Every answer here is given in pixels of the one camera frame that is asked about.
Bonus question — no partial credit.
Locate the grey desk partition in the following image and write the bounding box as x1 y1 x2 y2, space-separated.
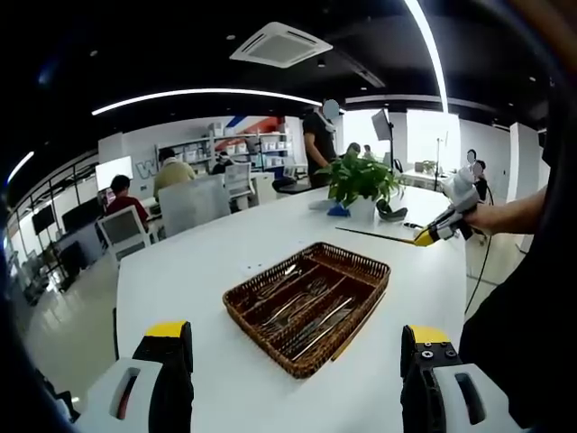
157 174 232 238

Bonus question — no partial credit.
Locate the steel table knife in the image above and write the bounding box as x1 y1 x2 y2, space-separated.
290 310 357 362
288 299 355 348
297 295 357 335

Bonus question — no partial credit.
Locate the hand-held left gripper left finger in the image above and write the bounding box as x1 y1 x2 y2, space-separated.
74 319 195 433

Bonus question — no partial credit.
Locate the linear ceiling light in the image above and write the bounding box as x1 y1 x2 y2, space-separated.
403 0 450 114
91 88 348 116
6 150 36 184

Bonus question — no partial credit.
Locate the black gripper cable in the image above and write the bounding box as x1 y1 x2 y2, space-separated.
463 178 496 315

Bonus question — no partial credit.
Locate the person's right hand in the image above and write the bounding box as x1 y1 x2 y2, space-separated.
463 205 499 236

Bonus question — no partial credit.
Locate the white mesh office chair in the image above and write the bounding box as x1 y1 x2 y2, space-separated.
223 161 253 208

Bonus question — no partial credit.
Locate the steel spoon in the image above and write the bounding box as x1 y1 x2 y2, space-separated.
252 274 294 301
259 265 304 299

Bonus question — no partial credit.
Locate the white frame office chair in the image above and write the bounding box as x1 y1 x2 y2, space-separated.
96 205 152 262

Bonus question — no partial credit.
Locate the brown wicker utensil storage tray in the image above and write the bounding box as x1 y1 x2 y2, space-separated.
222 241 392 380

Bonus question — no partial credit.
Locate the green potted plant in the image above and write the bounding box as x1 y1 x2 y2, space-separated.
327 151 407 225

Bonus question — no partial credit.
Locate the black monitor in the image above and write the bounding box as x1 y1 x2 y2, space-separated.
61 198 103 231

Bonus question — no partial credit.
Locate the black television on stand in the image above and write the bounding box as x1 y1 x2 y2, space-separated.
31 207 55 235

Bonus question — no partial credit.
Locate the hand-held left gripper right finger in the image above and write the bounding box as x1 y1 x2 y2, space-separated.
399 323 524 433

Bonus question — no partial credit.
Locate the shelf with white boxes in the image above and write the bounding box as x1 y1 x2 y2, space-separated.
155 121 294 170

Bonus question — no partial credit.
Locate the white display screen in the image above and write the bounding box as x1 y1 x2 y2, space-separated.
94 155 134 190

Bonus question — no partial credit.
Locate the person's black clothing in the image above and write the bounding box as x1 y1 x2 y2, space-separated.
459 134 577 429

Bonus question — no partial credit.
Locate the black office chair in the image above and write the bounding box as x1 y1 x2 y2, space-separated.
272 178 312 196

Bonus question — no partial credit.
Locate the light panel on tripod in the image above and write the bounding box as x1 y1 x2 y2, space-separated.
371 107 398 172

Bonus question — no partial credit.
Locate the ceiling air conditioner unit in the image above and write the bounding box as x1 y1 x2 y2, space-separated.
228 21 334 70

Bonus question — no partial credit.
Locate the black curved headset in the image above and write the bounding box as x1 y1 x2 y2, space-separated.
375 199 409 223

